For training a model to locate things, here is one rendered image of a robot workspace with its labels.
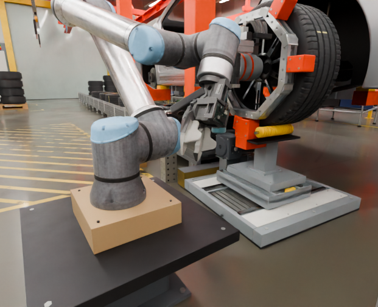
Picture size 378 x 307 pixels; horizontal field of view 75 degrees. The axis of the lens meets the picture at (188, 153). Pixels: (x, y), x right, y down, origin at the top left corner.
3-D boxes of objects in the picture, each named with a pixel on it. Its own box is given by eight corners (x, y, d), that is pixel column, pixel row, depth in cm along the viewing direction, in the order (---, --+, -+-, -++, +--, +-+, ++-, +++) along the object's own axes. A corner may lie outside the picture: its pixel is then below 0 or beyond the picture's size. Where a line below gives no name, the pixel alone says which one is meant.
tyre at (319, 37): (329, 134, 132) (356, -9, 112) (298, 138, 121) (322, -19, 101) (246, 115, 187) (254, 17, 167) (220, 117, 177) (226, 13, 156)
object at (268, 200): (310, 198, 154) (312, 183, 152) (267, 211, 138) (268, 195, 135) (254, 173, 197) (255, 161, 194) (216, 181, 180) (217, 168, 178)
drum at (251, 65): (263, 81, 134) (265, 53, 130) (232, 80, 124) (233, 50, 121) (246, 81, 146) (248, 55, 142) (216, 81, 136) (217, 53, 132)
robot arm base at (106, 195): (108, 217, 75) (105, 186, 72) (80, 196, 87) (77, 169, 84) (157, 197, 88) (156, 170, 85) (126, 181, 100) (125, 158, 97)
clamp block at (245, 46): (253, 52, 111) (254, 39, 110) (237, 51, 107) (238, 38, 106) (246, 53, 116) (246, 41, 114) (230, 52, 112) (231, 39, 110)
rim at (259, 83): (318, 117, 136) (335, 13, 121) (288, 120, 125) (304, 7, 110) (254, 106, 178) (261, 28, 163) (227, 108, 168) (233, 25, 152)
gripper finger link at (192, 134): (191, 151, 57) (205, 117, 60) (171, 148, 60) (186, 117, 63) (198, 158, 59) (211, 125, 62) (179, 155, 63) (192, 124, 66)
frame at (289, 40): (289, 123, 122) (303, -2, 107) (280, 124, 119) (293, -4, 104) (224, 112, 169) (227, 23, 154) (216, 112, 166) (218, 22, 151)
